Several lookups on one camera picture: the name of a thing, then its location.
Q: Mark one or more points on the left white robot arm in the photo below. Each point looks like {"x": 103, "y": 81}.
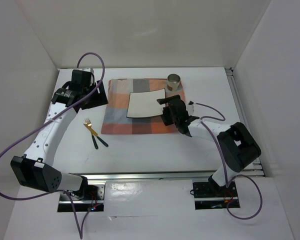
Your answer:
{"x": 34, "y": 168}

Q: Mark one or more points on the gold fork green handle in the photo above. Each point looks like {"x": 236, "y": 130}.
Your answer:
{"x": 88, "y": 125}

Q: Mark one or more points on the checkered orange blue cloth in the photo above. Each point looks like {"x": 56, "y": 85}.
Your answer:
{"x": 115, "y": 121}

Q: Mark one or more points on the gold knife green handle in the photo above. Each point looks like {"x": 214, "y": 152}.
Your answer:
{"x": 100, "y": 139}

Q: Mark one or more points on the beige metal cup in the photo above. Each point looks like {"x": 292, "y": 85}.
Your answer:
{"x": 173, "y": 82}

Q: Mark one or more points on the square white plate black rim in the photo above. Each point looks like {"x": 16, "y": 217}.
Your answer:
{"x": 144, "y": 104}

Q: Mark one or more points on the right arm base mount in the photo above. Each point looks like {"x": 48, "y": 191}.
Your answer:
{"x": 206, "y": 199}

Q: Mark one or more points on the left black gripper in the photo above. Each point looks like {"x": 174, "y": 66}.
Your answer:
{"x": 100, "y": 98}

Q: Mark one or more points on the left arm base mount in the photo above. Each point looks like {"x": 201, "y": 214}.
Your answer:
{"x": 92, "y": 199}

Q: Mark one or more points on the aluminium rail right side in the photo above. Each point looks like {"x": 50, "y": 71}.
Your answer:
{"x": 257, "y": 165}

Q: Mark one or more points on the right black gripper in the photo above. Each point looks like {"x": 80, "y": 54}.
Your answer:
{"x": 167, "y": 120}

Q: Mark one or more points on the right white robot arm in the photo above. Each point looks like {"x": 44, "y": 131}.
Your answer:
{"x": 235, "y": 145}

